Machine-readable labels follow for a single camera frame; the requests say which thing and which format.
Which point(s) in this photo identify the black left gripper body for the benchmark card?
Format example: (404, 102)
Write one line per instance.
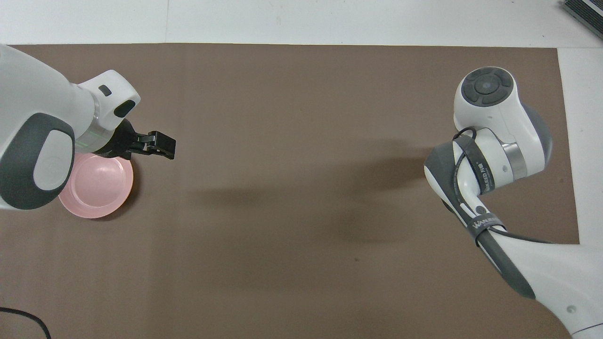
(118, 143)

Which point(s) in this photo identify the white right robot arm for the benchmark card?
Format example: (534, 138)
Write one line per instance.
(494, 117)

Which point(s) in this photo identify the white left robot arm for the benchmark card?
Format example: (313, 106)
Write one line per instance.
(37, 94)

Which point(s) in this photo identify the pink plate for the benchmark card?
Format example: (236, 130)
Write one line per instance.
(101, 193)

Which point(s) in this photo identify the brown paper table mat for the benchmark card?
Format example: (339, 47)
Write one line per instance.
(282, 117)

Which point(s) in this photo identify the grey ribbed device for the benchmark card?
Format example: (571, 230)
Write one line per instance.
(589, 12)

